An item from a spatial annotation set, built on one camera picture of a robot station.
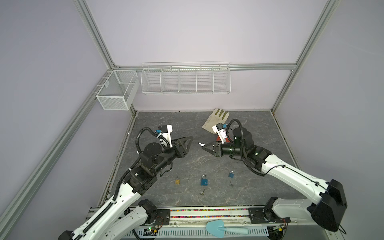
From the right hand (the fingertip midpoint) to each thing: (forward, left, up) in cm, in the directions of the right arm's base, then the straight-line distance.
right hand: (202, 149), depth 69 cm
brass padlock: (-6, +14, -26) cm, 30 cm away
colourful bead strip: (-23, -4, -28) cm, 36 cm away
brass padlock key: (+2, 0, +1) cm, 2 cm away
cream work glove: (+45, -13, -25) cm, 53 cm away
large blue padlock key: (-12, 0, -26) cm, 29 cm away
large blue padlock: (-6, -1, -26) cm, 26 cm away
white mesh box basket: (+44, +56, 0) cm, 71 cm away
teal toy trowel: (-28, -6, -25) cm, 38 cm away
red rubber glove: (+2, -11, +5) cm, 12 cm away
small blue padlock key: (-8, -17, -27) cm, 33 cm away
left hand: (0, +5, +6) cm, 8 cm away
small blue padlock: (-1, -17, -27) cm, 32 cm away
